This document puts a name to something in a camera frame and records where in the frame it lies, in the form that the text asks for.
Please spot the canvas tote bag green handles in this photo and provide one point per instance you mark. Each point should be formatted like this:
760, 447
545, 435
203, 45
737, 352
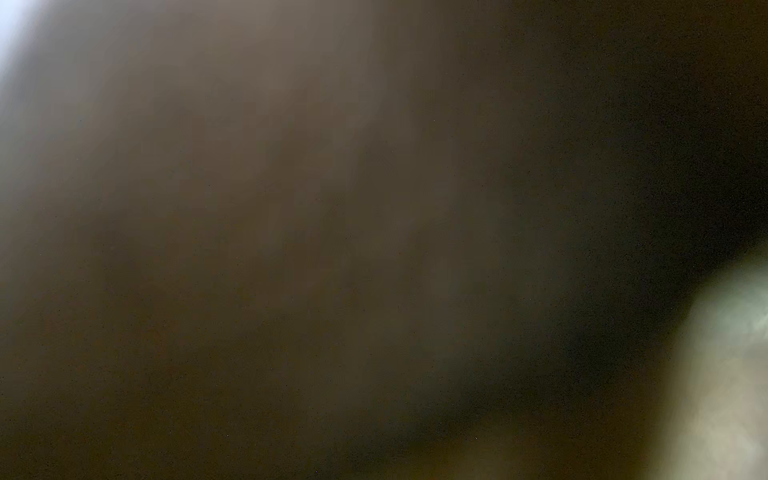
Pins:
344, 239

